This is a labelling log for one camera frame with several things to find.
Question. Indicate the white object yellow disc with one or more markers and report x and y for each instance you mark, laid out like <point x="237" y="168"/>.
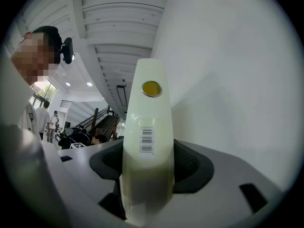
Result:
<point x="147" y="117"/>

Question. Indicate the window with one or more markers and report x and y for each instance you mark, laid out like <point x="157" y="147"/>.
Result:
<point x="46" y="92"/>

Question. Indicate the person's white shirt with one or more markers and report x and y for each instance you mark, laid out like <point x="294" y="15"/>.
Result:
<point x="14" y="98"/>

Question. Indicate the person's head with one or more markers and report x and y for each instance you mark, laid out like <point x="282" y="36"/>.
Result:
<point x="31" y="56"/>

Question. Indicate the wooden staircase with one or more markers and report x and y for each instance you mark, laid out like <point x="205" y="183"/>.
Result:
<point x="104" y="125"/>

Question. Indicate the black hanging ceiling lamp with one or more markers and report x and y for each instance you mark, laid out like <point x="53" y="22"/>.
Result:
<point x="121" y="95"/>

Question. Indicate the black head-worn camera mount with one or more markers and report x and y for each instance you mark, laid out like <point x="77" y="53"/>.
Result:
<point x="68" y="51"/>

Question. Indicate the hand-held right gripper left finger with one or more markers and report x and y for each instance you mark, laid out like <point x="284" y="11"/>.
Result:
<point x="78" y="165"/>

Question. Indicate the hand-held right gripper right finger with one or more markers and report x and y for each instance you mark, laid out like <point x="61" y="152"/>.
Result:
<point x="225" y="174"/>

